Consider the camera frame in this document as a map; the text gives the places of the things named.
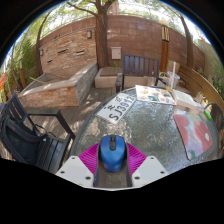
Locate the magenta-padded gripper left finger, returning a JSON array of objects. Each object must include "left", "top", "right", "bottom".
[{"left": 54, "top": 141, "right": 101, "bottom": 188}]

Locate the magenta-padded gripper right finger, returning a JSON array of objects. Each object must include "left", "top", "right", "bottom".
[{"left": 124, "top": 142, "right": 169, "bottom": 188}]

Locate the blue and black computer mouse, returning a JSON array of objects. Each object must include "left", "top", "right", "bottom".
[{"left": 98, "top": 134, "right": 128, "bottom": 173}]

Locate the red and green mouse pad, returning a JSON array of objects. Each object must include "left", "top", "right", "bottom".
[{"left": 172, "top": 112, "right": 214, "bottom": 162}]

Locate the black metal armchair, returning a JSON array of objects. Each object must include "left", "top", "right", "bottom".
[{"left": 0, "top": 93, "right": 77, "bottom": 174}]

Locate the white license plate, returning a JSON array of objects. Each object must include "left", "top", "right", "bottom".
[{"left": 95, "top": 92, "right": 138, "bottom": 126}]

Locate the colourful printed paper sheet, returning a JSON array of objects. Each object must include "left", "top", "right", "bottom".
[{"left": 134, "top": 84, "right": 178, "bottom": 106}]

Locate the open white book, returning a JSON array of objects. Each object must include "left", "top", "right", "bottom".
[{"left": 171, "top": 88, "right": 204, "bottom": 111}]

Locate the stone raised garden bed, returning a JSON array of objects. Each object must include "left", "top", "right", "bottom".
[{"left": 18, "top": 61, "right": 99, "bottom": 108}]

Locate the clear plastic cup with straw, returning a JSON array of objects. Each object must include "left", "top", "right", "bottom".
[{"left": 164, "top": 61, "right": 181, "bottom": 92}]

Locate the beige concrete planter box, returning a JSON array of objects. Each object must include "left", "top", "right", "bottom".
[{"left": 94, "top": 66, "right": 124, "bottom": 89}]

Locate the curved wooden slat fence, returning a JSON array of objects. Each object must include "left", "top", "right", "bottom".
[{"left": 178, "top": 63, "right": 224, "bottom": 111}]

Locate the dark wooden slat chair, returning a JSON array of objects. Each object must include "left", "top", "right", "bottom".
[{"left": 114, "top": 54, "right": 168, "bottom": 94}]

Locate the slim straight tree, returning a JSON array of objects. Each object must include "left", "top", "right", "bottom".
[{"left": 173, "top": 9, "right": 195, "bottom": 69}]

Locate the large forked tree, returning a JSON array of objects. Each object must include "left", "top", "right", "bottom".
[{"left": 66, "top": 0, "right": 116, "bottom": 69}]

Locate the wooden garden lamp post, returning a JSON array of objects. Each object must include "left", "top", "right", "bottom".
[{"left": 159, "top": 19, "right": 172, "bottom": 73}]

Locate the beige wall utility box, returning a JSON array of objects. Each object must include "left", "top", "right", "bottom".
[{"left": 110, "top": 46, "right": 123, "bottom": 61}]

